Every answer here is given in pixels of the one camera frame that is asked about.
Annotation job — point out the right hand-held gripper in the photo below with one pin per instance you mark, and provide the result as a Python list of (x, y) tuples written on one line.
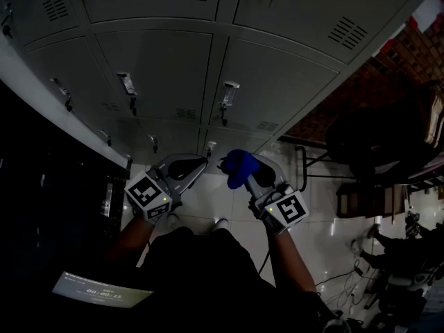
[(291, 210)]

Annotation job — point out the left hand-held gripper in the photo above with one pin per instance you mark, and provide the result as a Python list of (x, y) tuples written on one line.
[(145, 193)]

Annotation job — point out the blue cloth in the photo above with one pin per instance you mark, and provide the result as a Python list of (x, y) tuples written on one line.
[(239, 166)]

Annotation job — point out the grey metal locker door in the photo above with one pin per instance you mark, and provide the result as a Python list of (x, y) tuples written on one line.
[(277, 82)]

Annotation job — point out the person's left forearm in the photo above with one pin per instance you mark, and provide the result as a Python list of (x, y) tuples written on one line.
[(133, 234)]

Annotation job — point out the person's right forearm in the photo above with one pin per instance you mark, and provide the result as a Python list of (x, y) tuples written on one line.
[(288, 255)]

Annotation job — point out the grey metal locker cabinet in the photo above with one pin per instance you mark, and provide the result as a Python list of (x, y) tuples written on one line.
[(156, 75)]

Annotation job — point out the person's left white shoe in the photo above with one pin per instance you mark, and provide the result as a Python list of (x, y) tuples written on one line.
[(172, 218)]

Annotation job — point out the person's white shoe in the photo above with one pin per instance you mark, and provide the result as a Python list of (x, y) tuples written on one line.
[(172, 218), (221, 223)]

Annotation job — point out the person's right white shoe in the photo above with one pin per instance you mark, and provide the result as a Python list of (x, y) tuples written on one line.
[(221, 223)]

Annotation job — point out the brown wooden crate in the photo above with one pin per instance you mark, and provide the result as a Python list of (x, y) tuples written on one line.
[(364, 203)]

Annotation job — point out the person's black shirt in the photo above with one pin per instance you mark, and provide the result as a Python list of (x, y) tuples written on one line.
[(201, 272)]

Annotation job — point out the black loaded metal rack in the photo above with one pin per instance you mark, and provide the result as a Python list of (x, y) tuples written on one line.
[(374, 134)]

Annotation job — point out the tablet with lit screen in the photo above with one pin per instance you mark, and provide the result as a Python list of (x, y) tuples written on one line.
[(100, 291)]

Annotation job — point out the grey round worn device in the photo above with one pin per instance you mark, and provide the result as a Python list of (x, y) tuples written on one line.
[(334, 326)]

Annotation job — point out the black and white machine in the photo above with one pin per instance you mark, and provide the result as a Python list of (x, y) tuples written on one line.
[(399, 283)]

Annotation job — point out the wooden slat frame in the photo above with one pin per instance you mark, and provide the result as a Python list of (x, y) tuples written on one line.
[(435, 116)]

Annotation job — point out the large white wall paper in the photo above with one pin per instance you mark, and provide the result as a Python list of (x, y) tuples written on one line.
[(426, 10)]

